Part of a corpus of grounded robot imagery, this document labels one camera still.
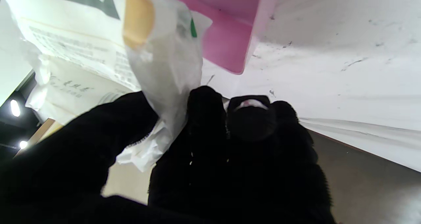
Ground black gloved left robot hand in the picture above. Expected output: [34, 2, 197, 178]
[0, 86, 336, 224]

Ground printed tissue pack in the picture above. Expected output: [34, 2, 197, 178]
[0, 0, 213, 172]

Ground beige wrinkled backdrop cloth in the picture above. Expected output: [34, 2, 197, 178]
[102, 163, 157, 205]

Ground pink tissue box cover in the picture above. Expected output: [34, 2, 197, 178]
[153, 0, 283, 75]

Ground wooden furniture edge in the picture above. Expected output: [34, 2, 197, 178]
[15, 118, 63, 157]

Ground brown leather sofa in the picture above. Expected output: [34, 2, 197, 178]
[308, 129, 421, 224]

